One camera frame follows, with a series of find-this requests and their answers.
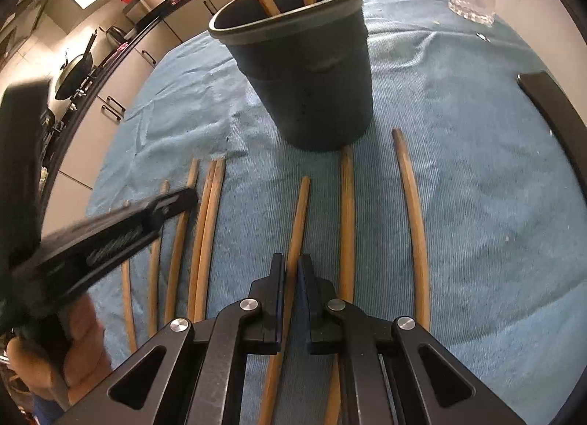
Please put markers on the steel kettle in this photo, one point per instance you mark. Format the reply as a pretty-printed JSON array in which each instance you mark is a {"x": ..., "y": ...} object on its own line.
[{"x": 115, "y": 36}]

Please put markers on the cream base cabinets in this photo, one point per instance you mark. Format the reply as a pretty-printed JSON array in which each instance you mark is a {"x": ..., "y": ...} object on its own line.
[{"x": 128, "y": 81}]

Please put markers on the steel rice cooker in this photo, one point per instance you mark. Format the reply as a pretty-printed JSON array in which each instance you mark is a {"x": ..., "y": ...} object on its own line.
[{"x": 153, "y": 0}]

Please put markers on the group of bamboo chopsticks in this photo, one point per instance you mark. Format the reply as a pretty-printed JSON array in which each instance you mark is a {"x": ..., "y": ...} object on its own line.
[{"x": 347, "y": 223}]

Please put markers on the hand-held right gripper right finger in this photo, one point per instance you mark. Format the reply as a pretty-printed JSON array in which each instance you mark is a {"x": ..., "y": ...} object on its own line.
[{"x": 304, "y": 301}]

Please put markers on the person's left hand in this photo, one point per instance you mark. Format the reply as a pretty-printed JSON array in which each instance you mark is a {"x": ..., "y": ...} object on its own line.
[{"x": 87, "y": 342}]

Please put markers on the range hood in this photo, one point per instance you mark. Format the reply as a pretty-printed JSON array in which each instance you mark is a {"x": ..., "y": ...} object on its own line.
[{"x": 32, "y": 12}]

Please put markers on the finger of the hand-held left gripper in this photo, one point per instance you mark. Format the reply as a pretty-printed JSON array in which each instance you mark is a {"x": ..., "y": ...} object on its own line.
[{"x": 174, "y": 207}]

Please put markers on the black chair back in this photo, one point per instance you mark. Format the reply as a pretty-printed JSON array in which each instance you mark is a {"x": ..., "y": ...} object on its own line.
[{"x": 550, "y": 104}]

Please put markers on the dark grey utensil cup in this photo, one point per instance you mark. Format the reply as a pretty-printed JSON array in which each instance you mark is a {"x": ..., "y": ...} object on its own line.
[{"x": 312, "y": 85}]

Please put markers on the black wok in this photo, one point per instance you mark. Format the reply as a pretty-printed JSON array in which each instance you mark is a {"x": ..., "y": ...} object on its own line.
[{"x": 73, "y": 74}]

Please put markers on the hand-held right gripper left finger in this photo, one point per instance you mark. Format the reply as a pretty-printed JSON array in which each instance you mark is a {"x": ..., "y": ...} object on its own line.
[{"x": 278, "y": 301}]

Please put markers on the light blue tablecloth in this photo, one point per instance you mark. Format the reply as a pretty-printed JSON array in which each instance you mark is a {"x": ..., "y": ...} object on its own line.
[{"x": 481, "y": 223}]

